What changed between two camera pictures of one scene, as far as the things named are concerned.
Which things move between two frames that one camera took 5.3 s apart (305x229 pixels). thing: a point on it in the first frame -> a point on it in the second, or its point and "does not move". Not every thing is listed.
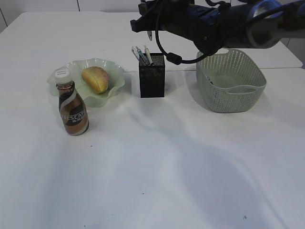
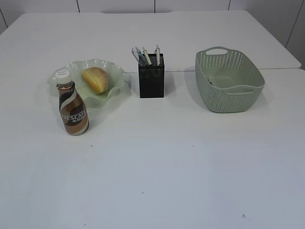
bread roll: (96, 78) does not move
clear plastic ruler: (135, 49) does not move
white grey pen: (149, 34) -> (158, 59)
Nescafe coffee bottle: (73, 109) does not move
